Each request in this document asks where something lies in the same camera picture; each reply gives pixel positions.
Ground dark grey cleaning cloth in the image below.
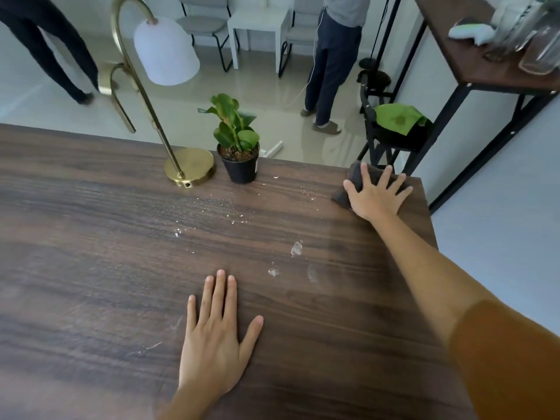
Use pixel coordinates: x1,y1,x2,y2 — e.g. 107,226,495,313
331,160,410,211

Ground person's left hand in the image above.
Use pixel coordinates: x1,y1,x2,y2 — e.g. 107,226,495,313
178,269,265,397

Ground white side table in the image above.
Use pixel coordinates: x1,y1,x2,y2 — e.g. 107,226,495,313
227,6,292,74

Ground white handheld controller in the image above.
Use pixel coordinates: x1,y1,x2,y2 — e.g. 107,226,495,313
447,22,496,47

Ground grey chair black frame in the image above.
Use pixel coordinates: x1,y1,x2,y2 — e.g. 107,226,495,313
176,0,235,73
278,0,327,79

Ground thin white cable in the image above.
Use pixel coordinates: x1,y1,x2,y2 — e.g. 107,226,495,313
288,8,327,106

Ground small plant black pot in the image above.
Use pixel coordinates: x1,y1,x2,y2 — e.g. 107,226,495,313
197,93,261,185

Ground white vacuum nozzle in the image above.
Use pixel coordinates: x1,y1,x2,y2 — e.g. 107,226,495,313
259,140,284,159

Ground gold lamp white shade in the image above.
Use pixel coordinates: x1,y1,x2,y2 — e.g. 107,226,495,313
97,0,216,188

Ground clear glass pitcher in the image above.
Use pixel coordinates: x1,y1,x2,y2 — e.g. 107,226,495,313
518,0,560,76

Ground person's right hand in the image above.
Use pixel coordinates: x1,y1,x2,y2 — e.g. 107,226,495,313
342,161,414,223

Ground black stool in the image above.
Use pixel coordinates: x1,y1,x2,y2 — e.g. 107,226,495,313
356,69,434,171

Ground person's left forearm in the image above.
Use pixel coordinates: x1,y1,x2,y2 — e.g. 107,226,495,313
155,382,239,420

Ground person's right forearm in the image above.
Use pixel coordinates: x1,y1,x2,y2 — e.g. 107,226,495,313
372,209,504,351

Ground green cloth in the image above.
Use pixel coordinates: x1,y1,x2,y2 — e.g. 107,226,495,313
374,103,429,136

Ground wooden console table black legs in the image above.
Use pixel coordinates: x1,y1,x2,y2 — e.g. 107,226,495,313
384,0,560,215

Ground person's orange sleeve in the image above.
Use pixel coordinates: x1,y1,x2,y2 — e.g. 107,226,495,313
448,299,560,420

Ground clear drinking glass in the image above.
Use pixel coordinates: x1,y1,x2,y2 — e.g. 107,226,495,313
483,3,526,64

